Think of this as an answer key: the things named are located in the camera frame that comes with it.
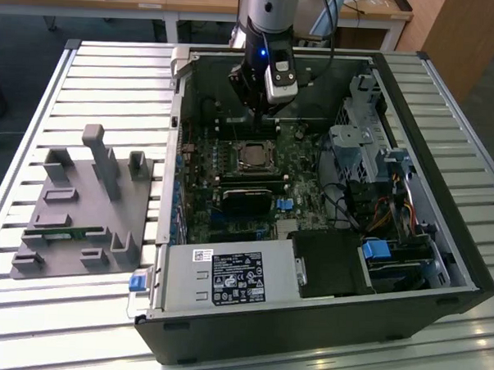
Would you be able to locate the metal locking lever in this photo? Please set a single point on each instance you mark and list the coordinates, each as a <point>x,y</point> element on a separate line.
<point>244,164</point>

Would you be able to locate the black RAM slot bank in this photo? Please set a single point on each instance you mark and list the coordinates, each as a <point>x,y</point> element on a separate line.
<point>251,180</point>
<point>243,129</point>

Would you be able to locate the CPU socket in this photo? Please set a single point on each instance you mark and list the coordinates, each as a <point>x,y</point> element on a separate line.
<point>237,168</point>

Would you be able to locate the green motherboard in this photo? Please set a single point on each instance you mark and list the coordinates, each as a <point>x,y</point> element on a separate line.
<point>304,187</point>

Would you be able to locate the silver drive cage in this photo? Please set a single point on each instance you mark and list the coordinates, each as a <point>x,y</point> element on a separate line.
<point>351,148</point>

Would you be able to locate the black graphics card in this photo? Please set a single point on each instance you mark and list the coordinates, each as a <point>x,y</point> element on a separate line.
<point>246,201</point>

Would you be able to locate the blue board connector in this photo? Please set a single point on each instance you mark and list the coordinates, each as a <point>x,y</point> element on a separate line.
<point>285,204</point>

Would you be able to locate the silver heat sink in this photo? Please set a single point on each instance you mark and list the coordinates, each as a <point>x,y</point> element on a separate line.
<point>288,228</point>

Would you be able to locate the black plastic shroud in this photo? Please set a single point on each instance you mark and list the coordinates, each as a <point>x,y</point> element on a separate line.
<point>329,262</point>

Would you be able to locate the gray parts rack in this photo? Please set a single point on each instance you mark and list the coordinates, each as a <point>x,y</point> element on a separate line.
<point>90,211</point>

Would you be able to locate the blue disk carrier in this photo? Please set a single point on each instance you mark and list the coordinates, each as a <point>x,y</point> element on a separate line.
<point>375,250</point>

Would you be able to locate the silver power supply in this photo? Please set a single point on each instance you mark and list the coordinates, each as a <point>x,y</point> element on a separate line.
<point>177,280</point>

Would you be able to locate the wooden cabinet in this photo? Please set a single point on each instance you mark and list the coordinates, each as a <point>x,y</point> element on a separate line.
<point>462,34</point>

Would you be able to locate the green RAM stick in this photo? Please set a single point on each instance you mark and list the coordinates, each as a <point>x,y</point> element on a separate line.
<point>79,231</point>

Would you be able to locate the blue case latch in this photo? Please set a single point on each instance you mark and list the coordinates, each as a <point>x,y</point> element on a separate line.
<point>138,282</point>

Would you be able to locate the black PC case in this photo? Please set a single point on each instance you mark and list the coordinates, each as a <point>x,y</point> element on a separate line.
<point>306,331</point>

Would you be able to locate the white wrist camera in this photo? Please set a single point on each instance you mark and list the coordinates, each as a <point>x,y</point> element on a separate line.
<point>282,82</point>

